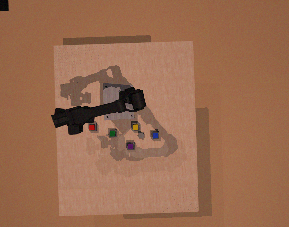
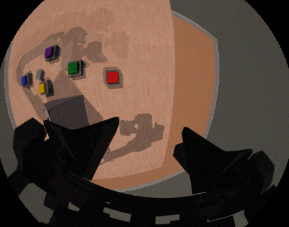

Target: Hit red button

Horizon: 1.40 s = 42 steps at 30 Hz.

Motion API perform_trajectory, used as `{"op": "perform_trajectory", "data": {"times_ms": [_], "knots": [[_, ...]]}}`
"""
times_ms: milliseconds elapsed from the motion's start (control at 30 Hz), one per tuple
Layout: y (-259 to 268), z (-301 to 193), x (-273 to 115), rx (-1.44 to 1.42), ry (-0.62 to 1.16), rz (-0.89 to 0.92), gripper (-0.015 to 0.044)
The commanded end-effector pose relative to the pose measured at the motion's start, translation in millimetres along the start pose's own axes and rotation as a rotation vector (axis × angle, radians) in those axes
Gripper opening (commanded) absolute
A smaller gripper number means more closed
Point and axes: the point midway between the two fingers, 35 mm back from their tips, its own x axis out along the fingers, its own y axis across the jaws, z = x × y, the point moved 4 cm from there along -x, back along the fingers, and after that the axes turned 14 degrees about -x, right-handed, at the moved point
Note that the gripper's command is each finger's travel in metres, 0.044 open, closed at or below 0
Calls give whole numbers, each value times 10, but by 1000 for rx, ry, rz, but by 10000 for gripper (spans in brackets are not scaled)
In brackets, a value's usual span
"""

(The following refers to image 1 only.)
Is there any blue button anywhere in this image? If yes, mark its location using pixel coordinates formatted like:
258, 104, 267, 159
151, 131, 159, 140

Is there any green button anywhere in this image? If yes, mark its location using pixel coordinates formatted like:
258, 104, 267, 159
109, 129, 117, 138

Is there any purple button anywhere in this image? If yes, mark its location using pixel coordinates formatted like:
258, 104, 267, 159
127, 142, 135, 150

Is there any red button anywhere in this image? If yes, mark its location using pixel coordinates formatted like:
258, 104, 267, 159
88, 123, 97, 131

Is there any yellow button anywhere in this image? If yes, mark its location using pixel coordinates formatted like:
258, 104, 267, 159
132, 123, 140, 131

